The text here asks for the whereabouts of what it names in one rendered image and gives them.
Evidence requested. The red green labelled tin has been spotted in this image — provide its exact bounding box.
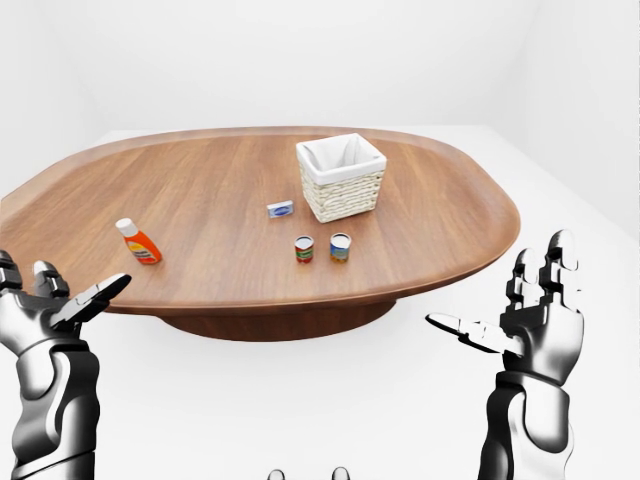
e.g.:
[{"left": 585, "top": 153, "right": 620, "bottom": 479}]
[{"left": 294, "top": 235, "right": 315, "bottom": 265}]

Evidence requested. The round dark wooden table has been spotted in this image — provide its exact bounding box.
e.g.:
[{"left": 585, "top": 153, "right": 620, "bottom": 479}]
[{"left": 0, "top": 125, "right": 522, "bottom": 343}]

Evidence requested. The orange bottle with white cap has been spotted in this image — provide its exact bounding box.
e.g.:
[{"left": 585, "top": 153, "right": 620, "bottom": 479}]
[{"left": 114, "top": 217, "right": 163, "bottom": 266}]

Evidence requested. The white woven basket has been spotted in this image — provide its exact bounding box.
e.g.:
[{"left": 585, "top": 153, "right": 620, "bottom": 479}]
[{"left": 295, "top": 132, "right": 388, "bottom": 225}]

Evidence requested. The blue yellow labelled tin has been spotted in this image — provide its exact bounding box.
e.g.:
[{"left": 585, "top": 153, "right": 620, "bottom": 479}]
[{"left": 329, "top": 232, "right": 353, "bottom": 265}]

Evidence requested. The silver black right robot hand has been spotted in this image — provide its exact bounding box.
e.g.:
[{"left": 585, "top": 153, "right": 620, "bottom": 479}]
[{"left": 425, "top": 229, "right": 586, "bottom": 387}]

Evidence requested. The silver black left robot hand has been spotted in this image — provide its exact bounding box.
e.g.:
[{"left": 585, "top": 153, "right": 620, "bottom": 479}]
[{"left": 0, "top": 249, "right": 133, "bottom": 359}]

